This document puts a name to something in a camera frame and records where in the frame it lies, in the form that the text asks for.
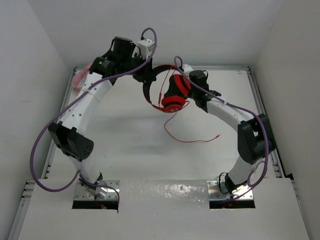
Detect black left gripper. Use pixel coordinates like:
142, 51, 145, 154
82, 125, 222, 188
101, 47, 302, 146
120, 52, 155, 83

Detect red headphone cable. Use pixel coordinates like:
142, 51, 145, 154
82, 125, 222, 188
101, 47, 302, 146
157, 64, 222, 144

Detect red black headphones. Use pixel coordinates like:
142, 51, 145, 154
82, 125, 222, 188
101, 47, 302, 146
142, 74, 191, 114

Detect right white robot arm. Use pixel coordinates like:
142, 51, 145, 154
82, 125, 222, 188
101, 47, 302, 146
186, 70, 275, 194

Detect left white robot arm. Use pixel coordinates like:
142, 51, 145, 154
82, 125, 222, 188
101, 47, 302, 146
48, 37, 157, 184

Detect white front board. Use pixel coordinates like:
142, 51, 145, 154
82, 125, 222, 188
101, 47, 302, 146
19, 178, 309, 240

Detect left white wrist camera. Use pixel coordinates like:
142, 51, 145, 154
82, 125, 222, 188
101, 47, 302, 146
136, 38, 155, 59

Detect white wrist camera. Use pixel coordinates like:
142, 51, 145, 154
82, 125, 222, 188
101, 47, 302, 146
182, 64, 193, 77
136, 38, 155, 59

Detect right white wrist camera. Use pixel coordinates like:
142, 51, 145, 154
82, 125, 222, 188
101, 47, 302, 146
182, 64, 193, 77

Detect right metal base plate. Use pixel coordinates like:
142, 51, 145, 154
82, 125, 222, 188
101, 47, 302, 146
206, 179, 255, 201

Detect metal base plate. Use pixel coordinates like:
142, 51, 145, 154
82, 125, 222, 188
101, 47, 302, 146
74, 179, 120, 201
206, 179, 255, 201

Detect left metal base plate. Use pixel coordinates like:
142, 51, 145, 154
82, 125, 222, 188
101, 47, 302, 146
74, 179, 120, 201

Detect aluminium table frame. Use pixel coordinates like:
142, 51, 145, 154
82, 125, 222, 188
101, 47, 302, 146
8, 65, 295, 240

